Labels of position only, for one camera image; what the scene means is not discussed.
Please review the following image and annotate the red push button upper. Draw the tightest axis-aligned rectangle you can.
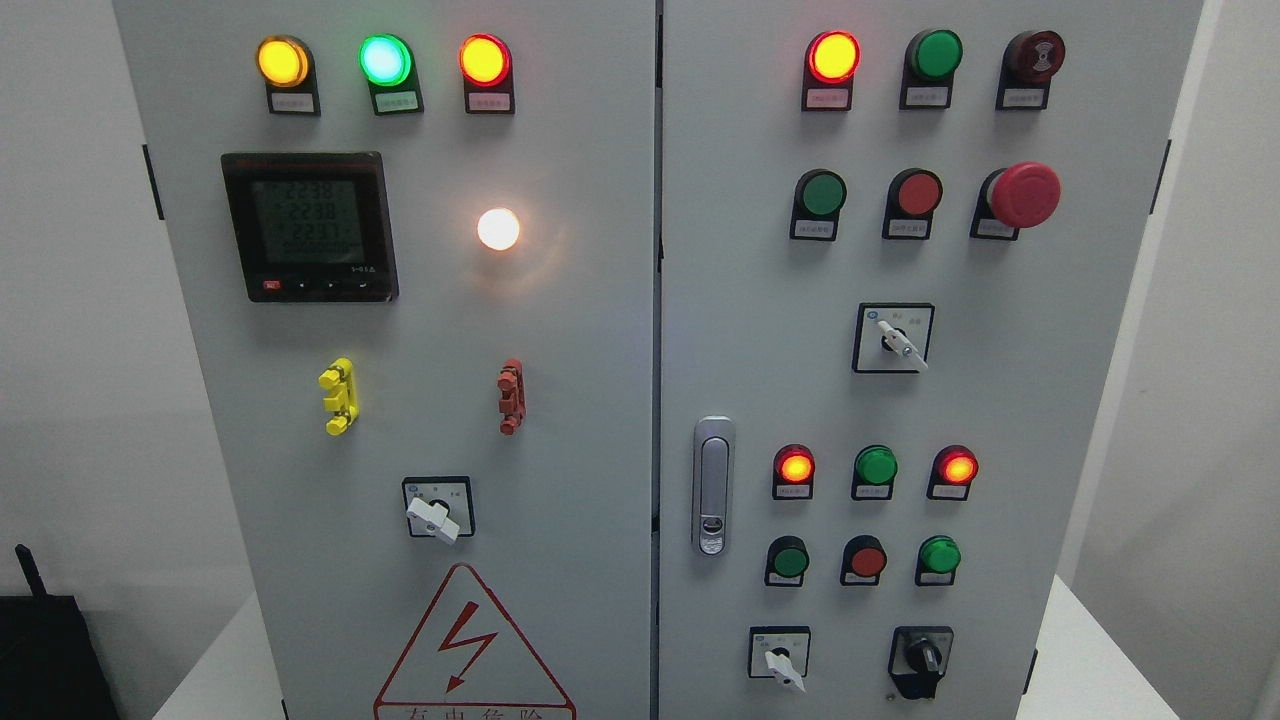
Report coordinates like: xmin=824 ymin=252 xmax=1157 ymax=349
xmin=881 ymin=167 xmax=943 ymax=240

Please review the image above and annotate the red indicator light left door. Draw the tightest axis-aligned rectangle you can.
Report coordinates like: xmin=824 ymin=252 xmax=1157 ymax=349
xmin=458 ymin=33 xmax=515 ymax=115

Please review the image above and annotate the red indicator light door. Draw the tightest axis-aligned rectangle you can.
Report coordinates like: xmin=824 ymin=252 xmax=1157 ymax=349
xmin=801 ymin=29 xmax=861 ymax=111
xmin=458 ymin=33 xmax=515 ymax=115

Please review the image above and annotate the green indicator light lower middle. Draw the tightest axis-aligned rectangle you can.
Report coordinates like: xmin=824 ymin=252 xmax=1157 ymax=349
xmin=850 ymin=445 xmax=899 ymax=501

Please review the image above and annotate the grey electrical control cabinet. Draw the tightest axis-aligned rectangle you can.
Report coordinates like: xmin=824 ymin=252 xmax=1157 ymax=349
xmin=113 ymin=1 xmax=1203 ymax=719

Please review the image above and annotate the red indicator light lower right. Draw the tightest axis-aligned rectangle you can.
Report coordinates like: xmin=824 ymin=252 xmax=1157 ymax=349
xmin=925 ymin=445 xmax=979 ymax=501

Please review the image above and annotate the green push button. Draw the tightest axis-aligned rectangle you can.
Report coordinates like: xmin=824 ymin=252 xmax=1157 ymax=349
xmin=788 ymin=168 xmax=847 ymax=242
xmin=764 ymin=536 xmax=812 ymax=587

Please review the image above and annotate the white lit indicator lamp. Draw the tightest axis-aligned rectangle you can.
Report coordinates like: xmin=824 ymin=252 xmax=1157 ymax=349
xmin=476 ymin=208 xmax=521 ymax=252

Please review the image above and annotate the green indicator light bottom right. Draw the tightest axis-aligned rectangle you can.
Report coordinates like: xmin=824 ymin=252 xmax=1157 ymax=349
xmin=914 ymin=536 xmax=963 ymax=587

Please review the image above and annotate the yellow indicator light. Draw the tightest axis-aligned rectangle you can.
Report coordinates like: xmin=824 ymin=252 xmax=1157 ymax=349
xmin=256 ymin=35 xmax=321 ymax=117

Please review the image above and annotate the black box with antenna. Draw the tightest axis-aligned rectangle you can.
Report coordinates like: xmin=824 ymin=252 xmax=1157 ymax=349
xmin=1 ymin=544 xmax=119 ymax=719

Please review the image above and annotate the black rotary knob switch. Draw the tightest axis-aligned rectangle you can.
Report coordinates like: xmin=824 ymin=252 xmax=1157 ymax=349
xmin=887 ymin=626 xmax=954 ymax=700

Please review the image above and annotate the yellow terminal connector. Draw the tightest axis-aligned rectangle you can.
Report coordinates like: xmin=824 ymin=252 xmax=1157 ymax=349
xmin=317 ymin=357 xmax=358 ymax=436

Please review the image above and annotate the red high voltage warning sticker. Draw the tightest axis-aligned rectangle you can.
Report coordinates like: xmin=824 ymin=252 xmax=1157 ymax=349
xmin=372 ymin=562 xmax=579 ymax=719

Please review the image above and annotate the white selector switch upper right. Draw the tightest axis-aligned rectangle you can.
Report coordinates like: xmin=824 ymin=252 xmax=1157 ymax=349
xmin=852 ymin=302 xmax=934 ymax=374

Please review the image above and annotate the red push button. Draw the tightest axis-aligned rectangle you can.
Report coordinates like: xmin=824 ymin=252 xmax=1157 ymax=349
xmin=881 ymin=167 xmax=943 ymax=240
xmin=840 ymin=534 xmax=888 ymax=585

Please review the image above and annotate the dark red buzzer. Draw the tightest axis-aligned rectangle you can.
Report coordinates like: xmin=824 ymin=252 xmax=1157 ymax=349
xmin=995 ymin=29 xmax=1066 ymax=111

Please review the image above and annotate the red indicator light right door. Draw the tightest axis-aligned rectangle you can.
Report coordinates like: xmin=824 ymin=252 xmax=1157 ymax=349
xmin=801 ymin=29 xmax=861 ymax=111

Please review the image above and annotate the red emergency stop mushroom button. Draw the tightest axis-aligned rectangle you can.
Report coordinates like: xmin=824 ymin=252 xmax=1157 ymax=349
xmin=970 ymin=161 xmax=1062 ymax=241

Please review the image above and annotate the silver door latch handle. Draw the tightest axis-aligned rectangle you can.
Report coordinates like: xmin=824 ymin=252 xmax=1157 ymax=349
xmin=691 ymin=415 xmax=736 ymax=557

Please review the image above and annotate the green lit indicator light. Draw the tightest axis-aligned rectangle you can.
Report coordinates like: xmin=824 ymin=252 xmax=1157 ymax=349
xmin=358 ymin=33 xmax=424 ymax=117

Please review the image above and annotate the red lit indicator lower left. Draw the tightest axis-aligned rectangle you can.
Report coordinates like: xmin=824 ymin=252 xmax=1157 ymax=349
xmin=772 ymin=443 xmax=817 ymax=500

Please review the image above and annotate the red terminal connector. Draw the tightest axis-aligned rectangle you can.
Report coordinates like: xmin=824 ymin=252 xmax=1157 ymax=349
xmin=495 ymin=357 xmax=526 ymax=436

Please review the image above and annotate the green push button lower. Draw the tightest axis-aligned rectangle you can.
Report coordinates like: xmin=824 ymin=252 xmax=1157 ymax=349
xmin=764 ymin=536 xmax=812 ymax=587

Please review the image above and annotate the black digital power meter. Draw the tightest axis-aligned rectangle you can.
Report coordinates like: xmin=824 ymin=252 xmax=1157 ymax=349
xmin=221 ymin=151 xmax=399 ymax=304

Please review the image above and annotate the red push button lower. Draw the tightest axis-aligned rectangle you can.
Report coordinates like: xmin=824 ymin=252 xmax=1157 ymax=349
xmin=840 ymin=534 xmax=888 ymax=585

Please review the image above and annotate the white selector switch bottom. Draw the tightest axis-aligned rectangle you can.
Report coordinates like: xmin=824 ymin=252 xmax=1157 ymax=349
xmin=748 ymin=625 xmax=812 ymax=692

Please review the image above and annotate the green push button upper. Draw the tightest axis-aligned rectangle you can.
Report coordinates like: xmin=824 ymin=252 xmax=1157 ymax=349
xmin=788 ymin=168 xmax=847 ymax=242

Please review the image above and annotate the white selector switch left door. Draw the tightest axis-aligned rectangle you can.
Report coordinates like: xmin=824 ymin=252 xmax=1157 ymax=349
xmin=402 ymin=477 xmax=475 ymax=544

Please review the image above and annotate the green indicator light top right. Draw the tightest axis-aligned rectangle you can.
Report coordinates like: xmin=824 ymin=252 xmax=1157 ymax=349
xmin=899 ymin=28 xmax=964 ymax=111

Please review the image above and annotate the white selector switch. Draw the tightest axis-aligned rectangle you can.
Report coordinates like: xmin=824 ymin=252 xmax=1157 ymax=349
xmin=748 ymin=625 xmax=812 ymax=692
xmin=852 ymin=302 xmax=934 ymax=374

